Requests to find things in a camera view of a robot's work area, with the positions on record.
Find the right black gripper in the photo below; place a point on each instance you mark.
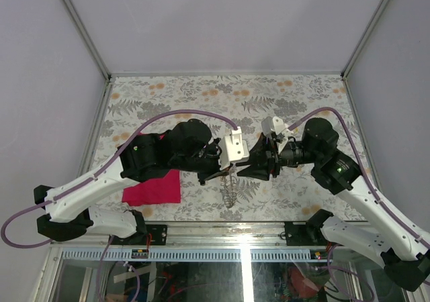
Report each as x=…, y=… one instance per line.
x=261, y=157

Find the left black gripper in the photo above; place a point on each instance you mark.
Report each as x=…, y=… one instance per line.
x=216, y=147

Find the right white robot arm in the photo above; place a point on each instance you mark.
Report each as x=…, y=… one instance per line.
x=399, y=246

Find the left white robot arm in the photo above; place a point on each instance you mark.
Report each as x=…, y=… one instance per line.
x=70, y=210

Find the red cloth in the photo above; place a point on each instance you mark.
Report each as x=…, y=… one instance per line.
x=154, y=189

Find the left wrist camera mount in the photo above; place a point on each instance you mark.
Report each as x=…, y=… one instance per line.
x=233, y=149

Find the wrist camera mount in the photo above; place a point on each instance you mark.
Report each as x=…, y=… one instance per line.
x=233, y=149
x=276, y=129

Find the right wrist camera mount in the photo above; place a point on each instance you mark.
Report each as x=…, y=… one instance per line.
x=276, y=129

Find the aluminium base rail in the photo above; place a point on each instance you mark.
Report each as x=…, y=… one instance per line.
x=198, y=241

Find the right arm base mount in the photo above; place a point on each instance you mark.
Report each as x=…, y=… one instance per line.
x=307, y=233

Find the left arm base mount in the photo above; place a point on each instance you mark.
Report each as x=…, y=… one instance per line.
x=148, y=235

